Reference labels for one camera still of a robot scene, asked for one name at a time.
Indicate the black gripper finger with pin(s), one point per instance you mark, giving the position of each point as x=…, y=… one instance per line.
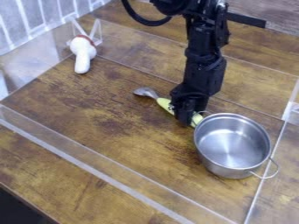
x=183, y=108

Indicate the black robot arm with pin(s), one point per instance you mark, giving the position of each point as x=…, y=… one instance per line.
x=202, y=13

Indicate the white toy mushroom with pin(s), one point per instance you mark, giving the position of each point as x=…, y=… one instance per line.
x=83, y=48

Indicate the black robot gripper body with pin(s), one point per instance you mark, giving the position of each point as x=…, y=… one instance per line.
x=204, y=69

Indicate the stainless steel pot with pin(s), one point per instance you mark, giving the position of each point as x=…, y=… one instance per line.
x=232, y=145

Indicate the black bar on table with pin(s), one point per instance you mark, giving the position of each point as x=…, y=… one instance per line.
x=247, y=20

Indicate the clear acrylic triangle stand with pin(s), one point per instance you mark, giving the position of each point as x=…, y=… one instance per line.
x=93, y=34

